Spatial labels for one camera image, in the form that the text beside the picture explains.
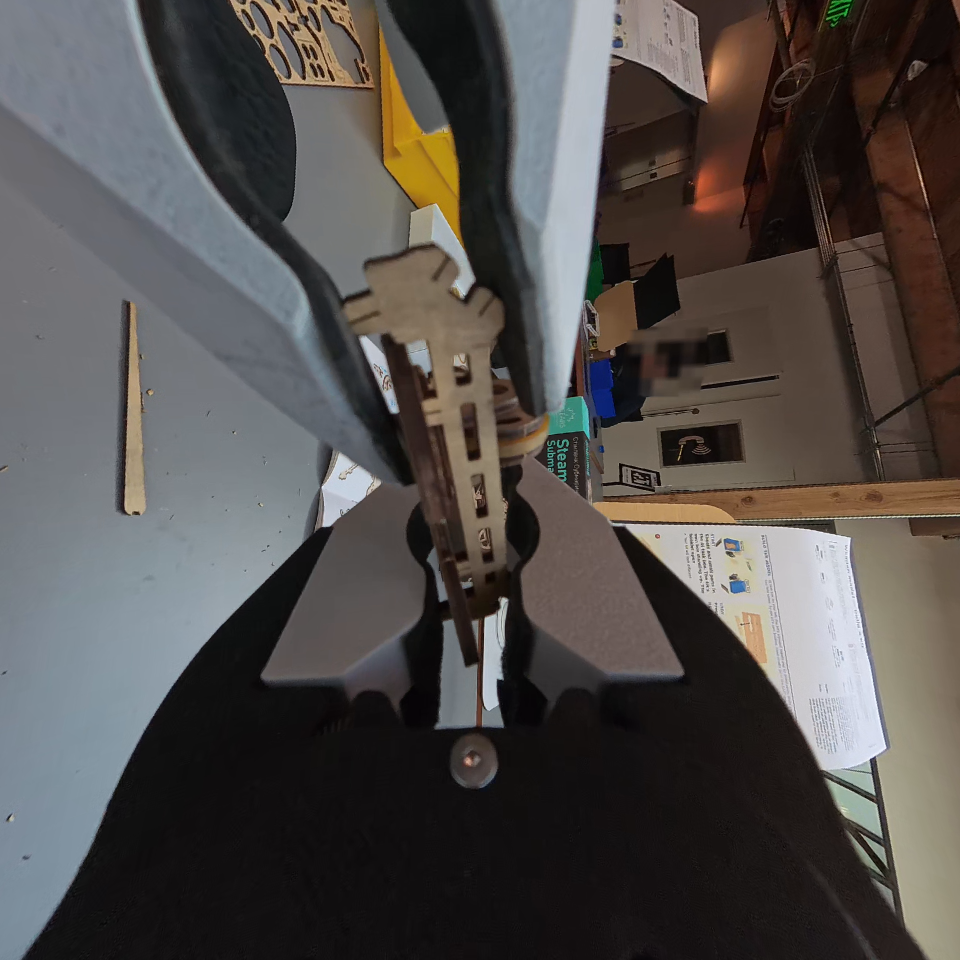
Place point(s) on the wooden cut-out sheet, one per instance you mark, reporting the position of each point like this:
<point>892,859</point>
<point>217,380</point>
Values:
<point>330,64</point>

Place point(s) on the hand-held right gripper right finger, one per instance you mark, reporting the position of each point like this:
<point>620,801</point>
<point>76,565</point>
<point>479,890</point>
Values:
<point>592,600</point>

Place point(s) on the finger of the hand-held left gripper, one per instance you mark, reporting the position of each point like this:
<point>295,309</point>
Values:
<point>112,112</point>
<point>555,150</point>

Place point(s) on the white cardboard box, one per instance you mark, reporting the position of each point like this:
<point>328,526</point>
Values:
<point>439,232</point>

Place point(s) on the yellow plastic bin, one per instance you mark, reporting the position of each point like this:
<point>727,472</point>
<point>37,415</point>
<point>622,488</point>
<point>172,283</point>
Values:
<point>420,165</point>

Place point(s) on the printed instruction sheet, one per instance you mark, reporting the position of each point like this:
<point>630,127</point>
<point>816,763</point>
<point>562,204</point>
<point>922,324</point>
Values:
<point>810,645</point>

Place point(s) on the instruction booklet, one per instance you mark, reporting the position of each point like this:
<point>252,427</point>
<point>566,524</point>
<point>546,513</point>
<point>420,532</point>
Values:
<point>352,480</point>

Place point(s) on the blue plastic bin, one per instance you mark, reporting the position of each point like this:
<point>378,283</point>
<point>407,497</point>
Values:
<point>604,390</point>

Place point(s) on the thin wooden stick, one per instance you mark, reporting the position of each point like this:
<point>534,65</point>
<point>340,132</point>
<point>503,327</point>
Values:
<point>134,450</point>

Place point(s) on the green lit sign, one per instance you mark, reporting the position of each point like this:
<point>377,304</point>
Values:
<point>844,11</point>

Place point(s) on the teal kit box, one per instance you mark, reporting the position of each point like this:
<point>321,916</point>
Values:
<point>571,450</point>

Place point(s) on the printed paper sheet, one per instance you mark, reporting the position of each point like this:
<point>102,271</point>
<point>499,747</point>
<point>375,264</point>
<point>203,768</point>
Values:
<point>667,45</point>

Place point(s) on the wooden model assembly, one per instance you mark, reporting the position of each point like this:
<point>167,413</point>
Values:
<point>420,300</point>

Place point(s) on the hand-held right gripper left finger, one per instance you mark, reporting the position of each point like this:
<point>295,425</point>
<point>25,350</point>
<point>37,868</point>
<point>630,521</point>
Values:
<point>345,600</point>

